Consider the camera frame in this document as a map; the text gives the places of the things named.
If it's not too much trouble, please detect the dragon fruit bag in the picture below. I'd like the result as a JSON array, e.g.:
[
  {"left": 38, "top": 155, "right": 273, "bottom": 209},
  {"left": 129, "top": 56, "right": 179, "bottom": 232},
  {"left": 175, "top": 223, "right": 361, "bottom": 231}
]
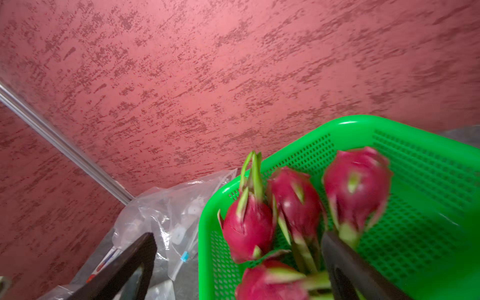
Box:
[
  {"left": 322, "top": 147, "right": 393, "bottom": 249},
  {"left": 217, "top": 151, "right": 277, "bottom": 264}
]

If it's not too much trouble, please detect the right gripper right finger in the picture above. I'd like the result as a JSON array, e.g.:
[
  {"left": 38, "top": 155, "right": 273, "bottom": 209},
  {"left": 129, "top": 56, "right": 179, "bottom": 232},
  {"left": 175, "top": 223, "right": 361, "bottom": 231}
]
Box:
[{"left": 321, "top": 231, "right": 411, "bottom": 300}]

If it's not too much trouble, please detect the left corner aluminium post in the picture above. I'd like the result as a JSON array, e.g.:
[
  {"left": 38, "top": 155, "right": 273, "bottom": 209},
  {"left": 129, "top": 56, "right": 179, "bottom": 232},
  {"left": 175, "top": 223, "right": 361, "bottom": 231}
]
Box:
[{"left": 1, "top": 83, "right": 135, "bottom": 205}]

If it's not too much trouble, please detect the green plastic basket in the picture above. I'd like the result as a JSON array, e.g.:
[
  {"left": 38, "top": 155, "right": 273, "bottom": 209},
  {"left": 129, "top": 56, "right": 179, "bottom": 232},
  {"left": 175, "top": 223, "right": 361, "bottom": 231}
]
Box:
[{"left": 198, "top": 115, "right": 480, "bottom": 300}]

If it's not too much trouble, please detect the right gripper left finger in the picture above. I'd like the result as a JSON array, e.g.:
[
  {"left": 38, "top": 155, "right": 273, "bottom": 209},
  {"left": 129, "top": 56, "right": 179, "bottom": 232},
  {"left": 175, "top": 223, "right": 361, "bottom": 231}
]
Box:
[{"left": 69, "top": 232, "right": 157, "bottom": 300}]

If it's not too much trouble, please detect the white toothpaste box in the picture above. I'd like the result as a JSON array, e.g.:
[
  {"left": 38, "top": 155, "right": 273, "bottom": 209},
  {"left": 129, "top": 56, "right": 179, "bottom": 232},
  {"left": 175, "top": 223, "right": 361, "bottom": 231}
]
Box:
[{"left": 86, "top": 247, "right": 123, "bottom": 283}]

